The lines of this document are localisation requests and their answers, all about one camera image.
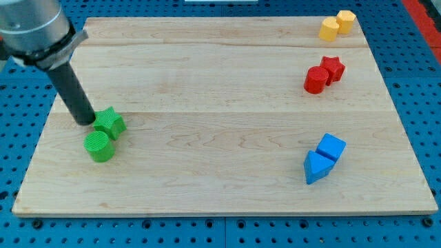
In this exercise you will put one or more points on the green cylinder block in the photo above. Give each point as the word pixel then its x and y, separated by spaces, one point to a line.
pixel 99 146

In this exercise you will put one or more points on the yellow heptagon block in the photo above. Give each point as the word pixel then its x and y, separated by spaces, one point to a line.
pixel 329 29

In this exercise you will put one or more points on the red star block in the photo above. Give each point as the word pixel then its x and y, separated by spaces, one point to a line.
pixel 334 67

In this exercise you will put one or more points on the light wooden board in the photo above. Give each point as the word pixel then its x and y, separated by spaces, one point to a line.
pixel 219 124

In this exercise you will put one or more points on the green star block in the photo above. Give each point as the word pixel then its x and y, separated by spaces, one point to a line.
pixel 109 122

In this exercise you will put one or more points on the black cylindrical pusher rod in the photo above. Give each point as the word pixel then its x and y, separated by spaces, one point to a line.
pixel 71 92

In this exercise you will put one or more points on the red cylinder block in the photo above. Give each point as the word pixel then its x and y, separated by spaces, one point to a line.
pixel 315 80

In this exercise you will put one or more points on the blue triangle block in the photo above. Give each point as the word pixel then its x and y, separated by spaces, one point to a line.
pixel 316 166

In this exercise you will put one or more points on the blue cube block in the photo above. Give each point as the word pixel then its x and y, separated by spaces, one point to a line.
pixel 331 147

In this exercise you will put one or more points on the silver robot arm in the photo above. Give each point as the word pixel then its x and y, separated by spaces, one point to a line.
pixel 37 32

